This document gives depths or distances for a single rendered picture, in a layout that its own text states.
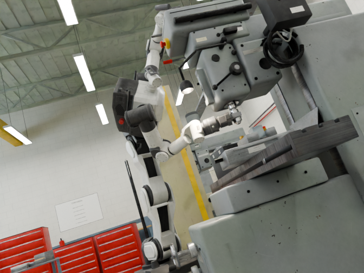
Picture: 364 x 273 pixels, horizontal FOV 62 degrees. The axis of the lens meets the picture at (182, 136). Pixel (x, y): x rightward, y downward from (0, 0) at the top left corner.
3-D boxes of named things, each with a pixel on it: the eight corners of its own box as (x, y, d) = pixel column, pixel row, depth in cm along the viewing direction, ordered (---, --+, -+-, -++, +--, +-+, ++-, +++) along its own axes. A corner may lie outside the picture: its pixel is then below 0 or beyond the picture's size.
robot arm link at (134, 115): (136, 136, 167) (127, 116, 159) (136, 127, 175) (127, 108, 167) (156, 129, 167) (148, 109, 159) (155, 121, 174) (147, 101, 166)
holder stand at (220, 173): (232, 174, 186) (221, 144, 191) (218, 181, 205) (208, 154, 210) (248, 169, 190) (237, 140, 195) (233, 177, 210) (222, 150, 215)
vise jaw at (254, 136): (248, 142, 136) (245, 134, 137) (239, 150, 150) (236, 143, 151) (260, 139, 137) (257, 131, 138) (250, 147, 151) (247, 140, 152)
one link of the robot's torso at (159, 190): (143, 210, 194) (123, 145, 209) (168, 203, 203) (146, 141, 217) (151, 204, 182) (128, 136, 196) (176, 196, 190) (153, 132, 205)
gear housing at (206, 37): (194, 46, 160) (188, 31, 162) (188, 69, 183) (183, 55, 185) (251, 33, 166) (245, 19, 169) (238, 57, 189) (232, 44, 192)
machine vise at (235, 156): (229, 165, 132) (221, 142, 135) (222, 171, 146) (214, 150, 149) (300, 142, 138) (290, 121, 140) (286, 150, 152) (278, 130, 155)
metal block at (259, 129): (256, 138, 141) (251, 127, 143) (252, 142, 147) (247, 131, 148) (266, 136, 142) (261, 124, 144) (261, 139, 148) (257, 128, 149)
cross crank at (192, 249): (170, 274, 132) (162, 247, 135) (168, 271, 143) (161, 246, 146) (204, 261, 135) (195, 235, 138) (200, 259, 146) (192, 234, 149)
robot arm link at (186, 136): (194, 118, 167) (178, 130, 174) (197, 131, 162) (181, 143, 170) (201, 121, 171) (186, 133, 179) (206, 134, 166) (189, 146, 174)
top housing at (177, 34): (171, 33, 159) (162, 8, 163) (168, 59, 184) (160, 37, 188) (252, 16, 169) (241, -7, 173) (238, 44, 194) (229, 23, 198)
